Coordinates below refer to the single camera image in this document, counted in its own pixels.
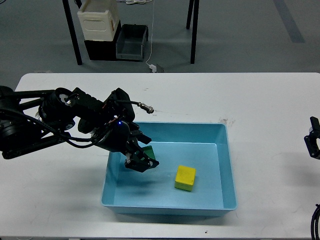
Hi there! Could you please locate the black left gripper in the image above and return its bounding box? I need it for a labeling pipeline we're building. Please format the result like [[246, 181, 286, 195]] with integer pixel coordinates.
[[96, 121, 160, 173]]

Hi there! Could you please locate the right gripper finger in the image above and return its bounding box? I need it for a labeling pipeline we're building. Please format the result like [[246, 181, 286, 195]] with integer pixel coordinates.
[[304, 116, 320, 160]]

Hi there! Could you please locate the green block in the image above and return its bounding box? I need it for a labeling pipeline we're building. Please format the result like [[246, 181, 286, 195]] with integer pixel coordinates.
[[140, 145, 156, 162]]

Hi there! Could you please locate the yellow block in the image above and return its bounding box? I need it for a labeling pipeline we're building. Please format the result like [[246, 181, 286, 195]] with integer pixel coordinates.
[[174, 165, 197, 192]]

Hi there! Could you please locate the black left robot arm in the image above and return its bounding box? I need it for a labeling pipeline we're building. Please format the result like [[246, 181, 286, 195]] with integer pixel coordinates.
[[0, 86, 159, 173]]

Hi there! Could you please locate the light blue plastic box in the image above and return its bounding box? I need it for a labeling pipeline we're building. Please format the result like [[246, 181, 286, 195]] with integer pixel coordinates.
[[101, 122, 238, 217]]

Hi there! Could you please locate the white power adapter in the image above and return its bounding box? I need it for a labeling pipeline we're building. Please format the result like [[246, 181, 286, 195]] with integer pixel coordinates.
[[148, 64, 157, 73]]

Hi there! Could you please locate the grey open bin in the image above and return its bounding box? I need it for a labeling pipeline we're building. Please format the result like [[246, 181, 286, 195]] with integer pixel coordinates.
[[115, 24, 149, 62]]

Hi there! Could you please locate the black crate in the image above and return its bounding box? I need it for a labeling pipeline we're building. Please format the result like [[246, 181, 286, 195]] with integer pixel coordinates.
[[84, 22, 122, 61]]

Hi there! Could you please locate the cream plastic container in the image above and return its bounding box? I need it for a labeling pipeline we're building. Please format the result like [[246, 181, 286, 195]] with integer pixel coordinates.
[[77, 0, 120, 42]]

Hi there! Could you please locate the black table leg right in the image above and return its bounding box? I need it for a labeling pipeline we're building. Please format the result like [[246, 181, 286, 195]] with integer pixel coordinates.
[[190, 0, 200, 64]]

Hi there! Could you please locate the black angled table leg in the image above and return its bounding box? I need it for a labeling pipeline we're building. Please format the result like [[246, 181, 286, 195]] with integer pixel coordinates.
[[185, 0, 195, 30]]

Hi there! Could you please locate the black table leg left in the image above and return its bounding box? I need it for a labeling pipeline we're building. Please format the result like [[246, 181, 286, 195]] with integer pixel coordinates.
[[62, 0, 83, 66]]

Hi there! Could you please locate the white cable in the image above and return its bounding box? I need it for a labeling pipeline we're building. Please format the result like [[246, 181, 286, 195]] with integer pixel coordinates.
[[145, 0, 155, 66]]

